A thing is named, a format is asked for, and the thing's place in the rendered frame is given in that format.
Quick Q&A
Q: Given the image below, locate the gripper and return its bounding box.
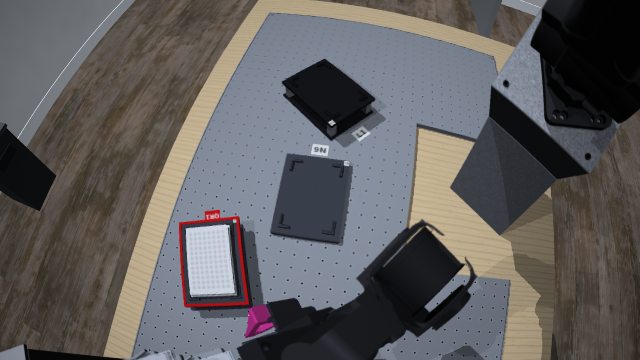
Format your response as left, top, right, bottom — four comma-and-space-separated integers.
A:
245, 298, 316, 338

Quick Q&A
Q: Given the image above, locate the white well plate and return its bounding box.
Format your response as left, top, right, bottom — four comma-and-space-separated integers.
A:
186, 225, 238, 297

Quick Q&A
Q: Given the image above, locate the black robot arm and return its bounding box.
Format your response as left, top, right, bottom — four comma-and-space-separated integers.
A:
237, 0, 640, 360

